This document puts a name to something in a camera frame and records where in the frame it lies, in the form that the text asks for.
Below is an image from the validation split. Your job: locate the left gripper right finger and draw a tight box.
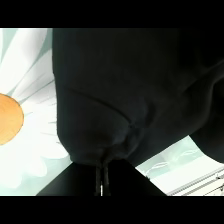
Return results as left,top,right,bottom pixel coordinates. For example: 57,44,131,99
103,157,168,197

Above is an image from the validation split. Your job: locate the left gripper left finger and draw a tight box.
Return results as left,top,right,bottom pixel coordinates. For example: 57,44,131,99
35,161,102,197

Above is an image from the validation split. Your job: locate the black garment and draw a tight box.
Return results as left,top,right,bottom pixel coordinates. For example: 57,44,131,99
51,27,224,168

